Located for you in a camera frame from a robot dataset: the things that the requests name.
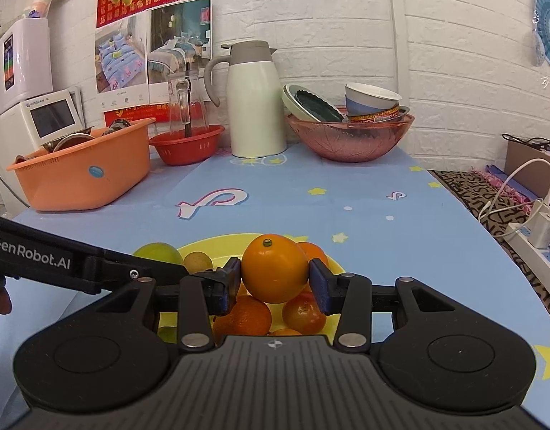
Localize glass pitcher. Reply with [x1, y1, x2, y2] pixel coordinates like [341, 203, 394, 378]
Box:
[168, 62, 209, 137]

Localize white water purifier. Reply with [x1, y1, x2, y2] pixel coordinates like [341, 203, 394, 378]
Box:
[0, 19, 53, 115]

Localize small yellow-orange tangerine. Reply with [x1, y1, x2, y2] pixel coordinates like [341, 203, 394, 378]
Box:
[241, 234, 309, 304]

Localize white blue bowl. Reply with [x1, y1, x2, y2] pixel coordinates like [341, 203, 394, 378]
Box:
[345, 82, 402, 115]

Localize back orange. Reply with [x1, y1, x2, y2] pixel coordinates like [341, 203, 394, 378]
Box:
[297, 242, 329, 267]

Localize red plastic colander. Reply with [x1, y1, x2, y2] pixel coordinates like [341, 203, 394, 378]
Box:
[150, 125, 224, 166]

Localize brown longan fruit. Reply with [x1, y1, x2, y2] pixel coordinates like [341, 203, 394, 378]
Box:
[184, 252, 214, 274]

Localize small front tangerine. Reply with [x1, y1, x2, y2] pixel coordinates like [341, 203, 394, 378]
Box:
[282, 291, 327, 335]

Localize right side orange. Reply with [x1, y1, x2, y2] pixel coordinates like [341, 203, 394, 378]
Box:
[213, 295, 272, 345]

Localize orange plastic basket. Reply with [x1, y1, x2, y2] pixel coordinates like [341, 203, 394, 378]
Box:
[8, 119, 155, 212]

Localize white countertop appliance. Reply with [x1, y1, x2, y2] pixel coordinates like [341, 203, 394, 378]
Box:
[0, 87, 85, 216]

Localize bedding poster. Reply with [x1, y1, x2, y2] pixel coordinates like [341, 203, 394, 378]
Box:
[94, 0, 213, 114]

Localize cardboard box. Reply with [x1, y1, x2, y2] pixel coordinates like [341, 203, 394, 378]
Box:
[504, 142, 550, 197]

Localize white charger plug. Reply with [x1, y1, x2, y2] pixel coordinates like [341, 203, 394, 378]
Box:
[527, 199, 550, 249]

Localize large centre orange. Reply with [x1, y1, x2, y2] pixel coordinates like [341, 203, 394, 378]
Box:
[268, 327, 301, 337]

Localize yellow plastic plate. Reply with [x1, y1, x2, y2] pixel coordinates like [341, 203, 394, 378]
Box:
[158, 233, 344, 343]

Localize white green plate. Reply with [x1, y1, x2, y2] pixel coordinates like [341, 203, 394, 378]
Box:
[282, 83, 344, 123]

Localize pink glass bowl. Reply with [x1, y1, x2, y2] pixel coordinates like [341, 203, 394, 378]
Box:
[287, 114, 414, 163]

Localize blue patterned tablecloth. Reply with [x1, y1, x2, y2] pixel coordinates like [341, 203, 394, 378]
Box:
[0, 143, 550, 428]

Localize white thermos jug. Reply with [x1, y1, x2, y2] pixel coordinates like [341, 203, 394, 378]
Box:
[203, 40, 287, 158]

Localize left green apple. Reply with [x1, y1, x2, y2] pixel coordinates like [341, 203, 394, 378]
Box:
[157, 326, 177, 344]

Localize white power strip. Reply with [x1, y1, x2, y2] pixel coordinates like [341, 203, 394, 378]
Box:
[506, 223, 550, 294]

